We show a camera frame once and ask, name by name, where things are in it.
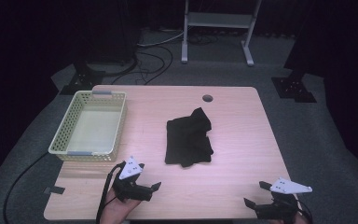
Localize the black stand base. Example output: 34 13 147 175
60 62 106 96
271 76 318 104

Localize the person's left hand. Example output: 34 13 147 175
100 189 143 224

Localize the white floor cable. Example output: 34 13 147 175
136 30 186 48

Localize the white metal stand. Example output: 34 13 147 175
181 0 263 67

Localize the pale yellow plastic basket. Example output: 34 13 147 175
48 90 128 162

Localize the black printed t-shirt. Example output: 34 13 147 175
164 106 214 168

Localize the right hand-held gripper black cable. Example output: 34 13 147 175
294 199 313 224

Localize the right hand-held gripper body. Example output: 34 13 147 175
254 176 313 221

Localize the person's right hand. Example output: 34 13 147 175
268 214 310 224

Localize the black floor cable bundle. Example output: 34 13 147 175
110 45 174 86

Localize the hand-held gripper black cable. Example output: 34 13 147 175
294 199 313 224
95 161 127 224

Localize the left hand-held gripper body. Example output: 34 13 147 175
111 155 154 203

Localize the left hand-held gripper black cable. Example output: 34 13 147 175
95 161 127 224

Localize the dark tape strip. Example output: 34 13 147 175
43 186 66 196

